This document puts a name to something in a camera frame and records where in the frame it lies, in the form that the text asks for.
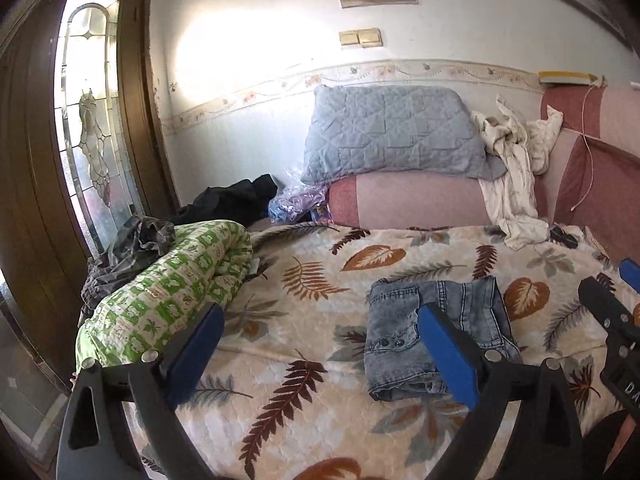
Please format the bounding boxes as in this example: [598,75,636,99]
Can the grey denim pants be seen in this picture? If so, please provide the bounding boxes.
[363,276,522,403]

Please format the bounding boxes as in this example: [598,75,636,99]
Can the pink red sofa backrest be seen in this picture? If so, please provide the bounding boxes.
[536,86,640,263]

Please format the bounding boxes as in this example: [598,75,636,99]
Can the gold wall switch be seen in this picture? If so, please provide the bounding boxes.
[338,28,383,48]

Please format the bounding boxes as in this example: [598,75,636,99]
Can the grey quilted pillow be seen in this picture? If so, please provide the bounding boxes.
[300,84,506,184]

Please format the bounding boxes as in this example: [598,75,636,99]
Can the black clothing pile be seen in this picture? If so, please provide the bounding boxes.
[169,174,278,226]

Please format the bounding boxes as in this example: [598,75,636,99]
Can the dark grey jacket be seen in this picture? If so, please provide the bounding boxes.
[79,214,176,323]

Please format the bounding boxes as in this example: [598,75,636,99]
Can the pink bolster cushion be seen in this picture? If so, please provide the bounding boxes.
[329,171,490,230]

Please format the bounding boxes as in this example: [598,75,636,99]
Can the white charging cable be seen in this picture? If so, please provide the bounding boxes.
[569,84,599,213]

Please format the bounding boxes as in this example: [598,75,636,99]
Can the wooden door with glass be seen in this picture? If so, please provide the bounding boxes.
[1,0,177,384]

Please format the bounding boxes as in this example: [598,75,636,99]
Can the yellow book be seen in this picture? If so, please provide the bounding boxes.
[538,70,602,87]

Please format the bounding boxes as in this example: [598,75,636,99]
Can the leaf pattern bed blanket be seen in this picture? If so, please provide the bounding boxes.
[119,221,640,480]

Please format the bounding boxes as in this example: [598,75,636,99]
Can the black sunglasses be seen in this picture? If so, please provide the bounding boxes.
[549,226,579,249]

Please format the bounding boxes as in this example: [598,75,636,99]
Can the cream printed garment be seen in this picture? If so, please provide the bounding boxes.
[472,94,564,250]

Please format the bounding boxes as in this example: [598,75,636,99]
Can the green white folded quilt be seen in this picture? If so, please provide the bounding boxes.
[75,220,253,367]

